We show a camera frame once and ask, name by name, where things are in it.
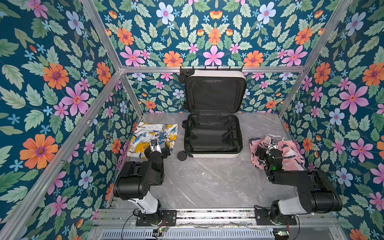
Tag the aluminium mounting rail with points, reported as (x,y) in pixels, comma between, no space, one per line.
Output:
(213,217)

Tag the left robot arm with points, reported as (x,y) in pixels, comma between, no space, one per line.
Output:
(135,179)

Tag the pink navy patterned shorts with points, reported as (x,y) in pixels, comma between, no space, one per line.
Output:
(293,159)

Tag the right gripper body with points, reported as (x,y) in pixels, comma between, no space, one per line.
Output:
(264,153)

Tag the white black open suitcase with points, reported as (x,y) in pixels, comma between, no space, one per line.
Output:
(213,97)

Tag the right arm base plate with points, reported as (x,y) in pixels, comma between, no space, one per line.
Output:
(265,217)

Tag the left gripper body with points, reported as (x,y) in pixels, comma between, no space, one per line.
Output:
(156,149)

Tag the aluminium frame cage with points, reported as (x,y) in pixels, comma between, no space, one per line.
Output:
(73,89)

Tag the white perforated cable tray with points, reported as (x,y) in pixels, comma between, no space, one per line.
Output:
(188,234)

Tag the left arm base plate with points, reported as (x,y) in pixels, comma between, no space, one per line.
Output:
(165,218)

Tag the yellow white patterned shirt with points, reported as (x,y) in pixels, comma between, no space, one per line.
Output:
(146,132)

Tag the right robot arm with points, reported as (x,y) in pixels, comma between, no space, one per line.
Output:
(315,193)

